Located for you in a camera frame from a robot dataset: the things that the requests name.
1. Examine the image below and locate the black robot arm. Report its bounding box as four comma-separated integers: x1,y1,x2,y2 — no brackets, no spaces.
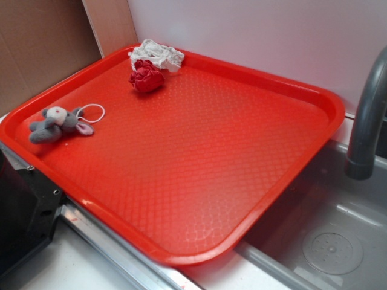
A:
1,152,63,278

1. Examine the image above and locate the gray plush animal toy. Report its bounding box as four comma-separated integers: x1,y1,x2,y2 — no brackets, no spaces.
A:
29,103,105,144

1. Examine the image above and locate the red plastic serving tray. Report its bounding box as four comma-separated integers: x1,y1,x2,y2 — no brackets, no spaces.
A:
1,47,345,266

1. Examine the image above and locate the crumpled red cloth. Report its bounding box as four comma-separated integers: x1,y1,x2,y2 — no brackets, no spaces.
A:
129,59,165,92

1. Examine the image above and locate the crumpled white cloth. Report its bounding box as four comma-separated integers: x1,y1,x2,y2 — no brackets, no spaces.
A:
128,39,185,73

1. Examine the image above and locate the gray plastic sink basin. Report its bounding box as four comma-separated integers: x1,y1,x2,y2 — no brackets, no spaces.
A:
236,141,386,289

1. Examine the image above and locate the gray sink faucet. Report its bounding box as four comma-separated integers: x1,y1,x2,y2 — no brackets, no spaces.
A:
345,48,386,180

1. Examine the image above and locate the brown cardboard panel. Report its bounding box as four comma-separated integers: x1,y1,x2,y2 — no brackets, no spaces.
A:
1,1,101,115

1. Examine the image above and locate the silver metal counter rail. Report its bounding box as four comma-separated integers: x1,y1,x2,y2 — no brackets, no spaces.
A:
60,199,201,289

